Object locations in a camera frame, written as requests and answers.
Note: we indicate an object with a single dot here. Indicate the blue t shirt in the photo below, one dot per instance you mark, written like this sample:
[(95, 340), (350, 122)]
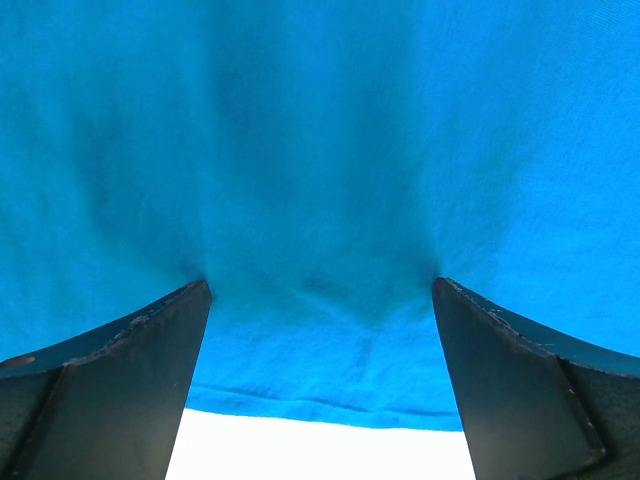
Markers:
[(320, 164)]

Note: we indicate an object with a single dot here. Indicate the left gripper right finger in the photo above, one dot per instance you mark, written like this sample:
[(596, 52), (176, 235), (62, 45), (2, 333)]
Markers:
[(536, 403)]

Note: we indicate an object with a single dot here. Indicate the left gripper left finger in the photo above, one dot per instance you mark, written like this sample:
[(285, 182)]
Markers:
[(106, 404)]

